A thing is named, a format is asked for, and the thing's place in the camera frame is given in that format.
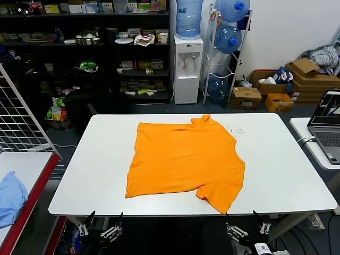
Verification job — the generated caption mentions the basket of snack packs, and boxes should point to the basket of snack packs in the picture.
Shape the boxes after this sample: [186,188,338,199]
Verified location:
[44,97,72,131]

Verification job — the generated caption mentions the white plastic food bag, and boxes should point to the white plastic food bag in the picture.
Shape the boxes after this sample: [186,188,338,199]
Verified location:
[134,33,156,48]

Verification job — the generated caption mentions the light blue cloth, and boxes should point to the light blue cloth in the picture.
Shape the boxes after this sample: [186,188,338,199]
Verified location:
[0,171,29,228]

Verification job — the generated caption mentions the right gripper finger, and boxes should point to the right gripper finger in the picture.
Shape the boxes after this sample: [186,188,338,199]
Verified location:
[225,220,250,239]
[252,209,272,235]

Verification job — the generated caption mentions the white wire grid panel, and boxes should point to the white wire grid panel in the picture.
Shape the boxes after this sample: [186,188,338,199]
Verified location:
[0,63,63,160]

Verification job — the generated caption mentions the black shelf unit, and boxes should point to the black shelf unit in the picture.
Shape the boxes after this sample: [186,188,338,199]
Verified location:
[0,0,171,104]

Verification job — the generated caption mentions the blue white bag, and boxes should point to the blue white bag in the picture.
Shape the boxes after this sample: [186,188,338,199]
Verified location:
[273,66,294,84]

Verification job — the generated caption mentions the white metal jug rack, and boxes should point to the white metal jug rack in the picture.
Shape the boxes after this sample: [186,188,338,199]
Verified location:
[201,4,253,105]

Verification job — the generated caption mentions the grey open laptop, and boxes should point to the grey open laptop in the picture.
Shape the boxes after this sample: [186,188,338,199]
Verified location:
[307,89,340,165]

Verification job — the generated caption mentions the cola bottle red label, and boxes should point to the cola bottle red label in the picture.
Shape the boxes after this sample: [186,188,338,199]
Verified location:
[29,0,42,15]

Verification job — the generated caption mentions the small white side table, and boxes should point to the small white side table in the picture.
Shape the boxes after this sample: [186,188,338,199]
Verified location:
[289,116,340,171]

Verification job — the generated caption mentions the white laptop cable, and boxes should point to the white laptop cable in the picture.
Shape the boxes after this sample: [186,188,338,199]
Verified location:
[296,136,317,146]

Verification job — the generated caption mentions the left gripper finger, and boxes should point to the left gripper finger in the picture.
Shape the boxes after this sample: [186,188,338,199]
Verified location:
[79,210,97,237]
[100,211,124,243]

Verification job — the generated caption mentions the metal bowl with buns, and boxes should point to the metal bowl with buns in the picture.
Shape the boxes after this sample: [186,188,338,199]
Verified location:
[75,30,101,46]

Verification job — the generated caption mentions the orange t-shirt white print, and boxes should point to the orange t-shirt white print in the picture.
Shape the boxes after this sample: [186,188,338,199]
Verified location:
[124,114,245,215]

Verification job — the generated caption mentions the white water dispenser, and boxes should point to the white water dispenser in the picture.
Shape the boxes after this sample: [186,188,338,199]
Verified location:
[173,34,205,105]

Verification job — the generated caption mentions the yellow cardboard box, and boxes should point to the yellow cardboard box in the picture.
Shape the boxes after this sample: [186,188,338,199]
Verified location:
[265,92,294,112]

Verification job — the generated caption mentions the closed brown cardboard box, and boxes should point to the closed brown cardboard box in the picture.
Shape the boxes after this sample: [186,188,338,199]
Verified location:
[229,86,263,111]

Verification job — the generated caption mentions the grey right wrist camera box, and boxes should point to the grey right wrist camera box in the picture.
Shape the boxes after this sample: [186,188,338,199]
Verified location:
[254,242,269,255]

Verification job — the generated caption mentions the blue water jug lying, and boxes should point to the blue water jug lying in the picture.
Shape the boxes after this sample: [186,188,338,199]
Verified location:
[214,0,251,23]
[214,24,243,55]
[206,73,231,100]

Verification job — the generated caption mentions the grey pile of clothes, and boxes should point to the grey pile of clothes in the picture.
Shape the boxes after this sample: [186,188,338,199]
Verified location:
[300,42,340,75]

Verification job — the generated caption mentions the stacked large cardboard boxes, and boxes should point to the stacked large cardboard boxes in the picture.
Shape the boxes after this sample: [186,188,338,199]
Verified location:
[284,58,340,103]

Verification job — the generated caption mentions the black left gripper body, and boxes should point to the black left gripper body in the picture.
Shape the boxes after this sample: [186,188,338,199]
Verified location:
[86,233,120,255]

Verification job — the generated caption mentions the blue water jug upright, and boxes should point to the blue water jug upright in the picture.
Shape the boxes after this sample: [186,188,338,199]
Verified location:
[175,0,204,40]

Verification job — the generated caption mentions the red-edged white table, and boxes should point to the red-edged white table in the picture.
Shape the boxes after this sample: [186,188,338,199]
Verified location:
[0,151,62,255]

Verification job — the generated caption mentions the open brown cardboard box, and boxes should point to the open brown cardboard box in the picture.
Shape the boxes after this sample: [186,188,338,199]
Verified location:
[250,69,289,96]

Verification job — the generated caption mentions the green fruit in bag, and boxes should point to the green fruit in bag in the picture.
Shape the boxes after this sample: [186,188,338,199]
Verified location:
[73,60,99,73]

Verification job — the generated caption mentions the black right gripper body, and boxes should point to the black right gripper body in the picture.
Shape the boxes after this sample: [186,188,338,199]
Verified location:
[231,233,269,255]

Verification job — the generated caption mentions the black office chair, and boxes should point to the black office chair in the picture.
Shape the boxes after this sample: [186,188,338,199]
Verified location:
[62,87,115,131]

